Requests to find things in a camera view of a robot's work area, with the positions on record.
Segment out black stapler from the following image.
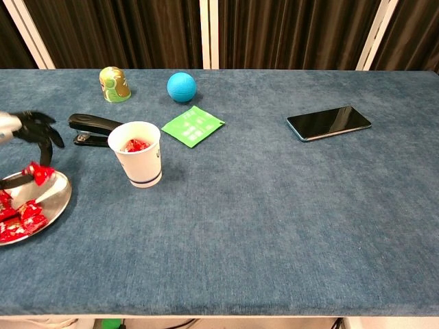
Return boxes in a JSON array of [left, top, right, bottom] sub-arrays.
[[67, 113, 124, 147]]

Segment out blue table mat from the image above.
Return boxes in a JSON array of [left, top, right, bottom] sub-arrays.
[[0, 69, 439, 317]]

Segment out white paper cup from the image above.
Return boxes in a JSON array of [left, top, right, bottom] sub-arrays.
[[107, 121, 162, 188]]

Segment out green sachet packet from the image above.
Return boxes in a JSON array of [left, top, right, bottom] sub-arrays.
[[161, 105, 226, 149]]

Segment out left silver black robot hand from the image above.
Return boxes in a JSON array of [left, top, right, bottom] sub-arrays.
[[0, 110, 65, 190]]

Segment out green gold figurine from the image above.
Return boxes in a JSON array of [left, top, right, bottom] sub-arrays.
[[99, 66, 132, 103]]

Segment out black smartphone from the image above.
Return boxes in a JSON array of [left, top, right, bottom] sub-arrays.
[[286, 106, 372, 143]]

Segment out white frame post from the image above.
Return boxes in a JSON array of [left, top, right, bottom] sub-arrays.
[[2, 0, 56, 70], [199, 0, 220, 70], [355, 0, 401, 71]]

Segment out silver metal plate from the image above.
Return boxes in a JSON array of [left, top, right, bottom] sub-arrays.
[[0, 169, 72, 246]]

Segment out blue ball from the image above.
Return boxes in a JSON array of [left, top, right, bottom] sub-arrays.
[[167, 72, 197, 103]]

